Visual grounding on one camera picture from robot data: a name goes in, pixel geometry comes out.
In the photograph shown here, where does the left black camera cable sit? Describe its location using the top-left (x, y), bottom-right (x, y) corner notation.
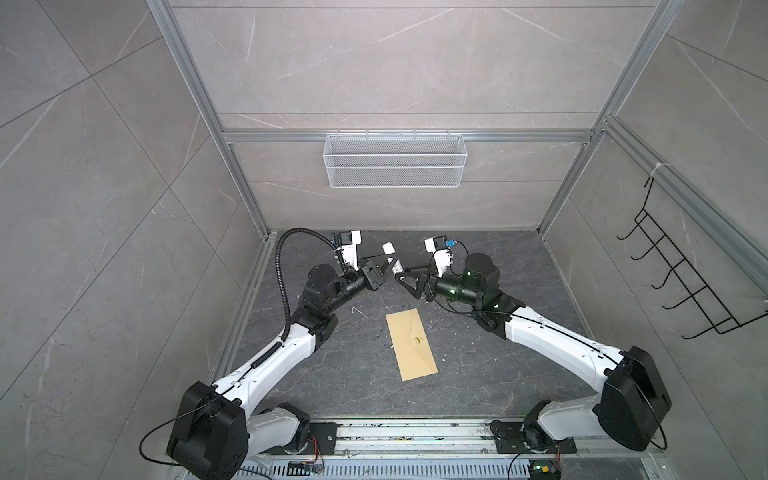
top-left (274, 227), bottom-right (340, 343)

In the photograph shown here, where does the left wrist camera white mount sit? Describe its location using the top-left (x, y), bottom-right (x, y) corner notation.
top-left (333, 230), bottom-right (362, 270)

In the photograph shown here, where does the slotted cable duct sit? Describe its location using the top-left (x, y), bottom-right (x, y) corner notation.
top-left (234, 458), bottom-right (531, 479)

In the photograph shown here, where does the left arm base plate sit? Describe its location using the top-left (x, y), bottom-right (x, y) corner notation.
top-left (300, 422), bottom-right (339, 456)

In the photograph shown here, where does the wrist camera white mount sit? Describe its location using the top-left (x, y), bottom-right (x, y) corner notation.
top-left (424, 236), bottom-right (456, 277)
top-left (333, 230), bottom-right (362, 270)

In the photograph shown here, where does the white glue stick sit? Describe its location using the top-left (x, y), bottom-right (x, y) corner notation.
top-left (382, 242), bottom-right (403, 275)

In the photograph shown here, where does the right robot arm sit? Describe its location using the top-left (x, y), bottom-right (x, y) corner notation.
top-left (395, 253), bottom-right (671, 451)

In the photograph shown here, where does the white wire mesh basket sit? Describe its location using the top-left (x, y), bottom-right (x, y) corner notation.
top-left (323, 133), bottom-right (468, 189)

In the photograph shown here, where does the black camera cable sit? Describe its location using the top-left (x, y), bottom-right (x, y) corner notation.
top-left (274, 227), bottom-right (340, 343)
top-left (428, 239), bottom-right (517, 319)

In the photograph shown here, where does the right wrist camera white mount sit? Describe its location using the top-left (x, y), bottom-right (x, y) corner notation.
top-left (424, 236), bottom-right (456, 277)

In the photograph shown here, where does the black wire hook rack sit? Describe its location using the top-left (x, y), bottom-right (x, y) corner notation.
top-left (616, 177), bottom-right (767, 341)

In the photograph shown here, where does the right black camera cable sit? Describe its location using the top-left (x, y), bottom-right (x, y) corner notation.
top-left (428, 239), bottom-right (517, 319)

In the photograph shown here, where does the tan paper envelope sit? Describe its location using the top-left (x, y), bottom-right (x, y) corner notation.
top-left (386, 309), bottom-right (438, 382)

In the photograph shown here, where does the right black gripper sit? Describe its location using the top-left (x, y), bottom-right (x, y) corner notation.
top-left (396, 261), bottom-right (484, 310)

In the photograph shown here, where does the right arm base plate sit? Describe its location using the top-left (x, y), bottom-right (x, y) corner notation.
top-left (489, 420), bottom-right (577, 454)

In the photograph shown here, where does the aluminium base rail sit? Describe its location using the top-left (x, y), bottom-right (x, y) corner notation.
top-left (307, 418), bottom-right (664, 461)

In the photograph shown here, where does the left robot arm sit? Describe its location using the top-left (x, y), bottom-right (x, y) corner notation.
top-left (166, 254), bottom-right (399, 479)

